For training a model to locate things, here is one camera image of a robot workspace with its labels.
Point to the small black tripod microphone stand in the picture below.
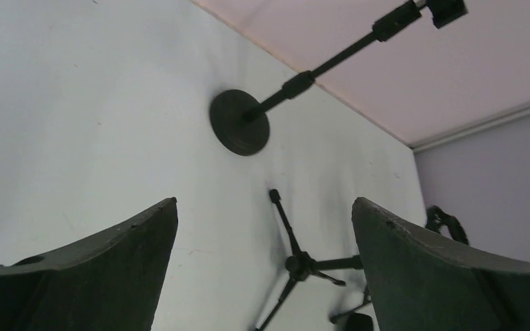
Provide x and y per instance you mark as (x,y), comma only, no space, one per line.
(300,265)

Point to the black round-base microphone stand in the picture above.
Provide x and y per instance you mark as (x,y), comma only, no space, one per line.
(239,120)

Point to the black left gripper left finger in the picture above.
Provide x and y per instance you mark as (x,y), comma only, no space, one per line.
(110,280)

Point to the black shock-mount tripod stand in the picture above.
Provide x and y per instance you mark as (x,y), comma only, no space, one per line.
(436,220)

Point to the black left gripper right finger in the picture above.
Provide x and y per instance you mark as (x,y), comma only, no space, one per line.
(420,280)

